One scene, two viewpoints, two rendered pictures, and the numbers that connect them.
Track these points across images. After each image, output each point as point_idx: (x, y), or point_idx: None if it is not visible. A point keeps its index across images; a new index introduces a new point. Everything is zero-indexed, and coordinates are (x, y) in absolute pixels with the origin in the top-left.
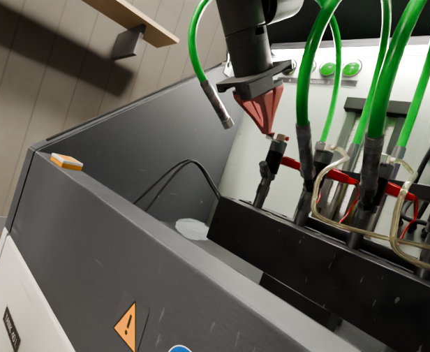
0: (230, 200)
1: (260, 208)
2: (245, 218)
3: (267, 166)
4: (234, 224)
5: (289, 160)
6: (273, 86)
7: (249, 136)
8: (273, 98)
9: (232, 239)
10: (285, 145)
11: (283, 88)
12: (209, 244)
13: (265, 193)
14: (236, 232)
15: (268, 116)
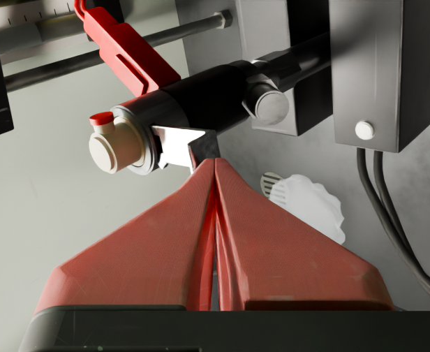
0: (401, 108)
1: (313, 42)
2: (419, 20)
3: (258, 89)
4: None
5: (146, 62)
6: (211, 318)
7: None
8: (197, 250)
9: None
10: (130, 102)
11: (62, 267)
12: (301, 161)
13: (283, 53)
14: None
15: (253, 193)
